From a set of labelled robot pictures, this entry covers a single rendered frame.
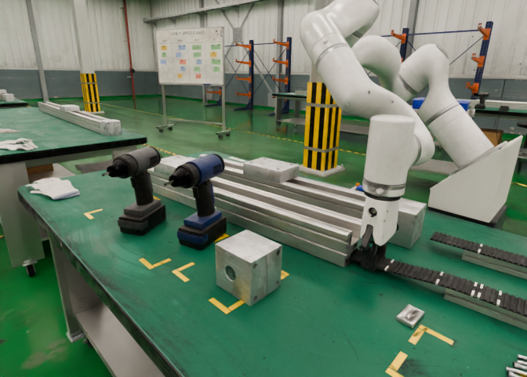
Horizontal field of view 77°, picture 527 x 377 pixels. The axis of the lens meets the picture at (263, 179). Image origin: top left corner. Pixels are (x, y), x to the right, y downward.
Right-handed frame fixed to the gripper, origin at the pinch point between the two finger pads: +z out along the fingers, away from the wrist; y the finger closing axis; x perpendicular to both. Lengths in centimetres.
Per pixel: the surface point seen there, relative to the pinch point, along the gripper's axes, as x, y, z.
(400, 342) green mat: -12.3, -18.8, 2.7
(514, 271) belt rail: -25.3, 17.2, 1.6
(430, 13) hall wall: 204, 785, -171
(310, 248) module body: 13.8, -4.9, 0.9
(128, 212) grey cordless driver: 57, -27, -3
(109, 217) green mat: 71, -26, 3
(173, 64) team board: 535, 341, -52
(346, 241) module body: 5.3, -3.8, -3.6
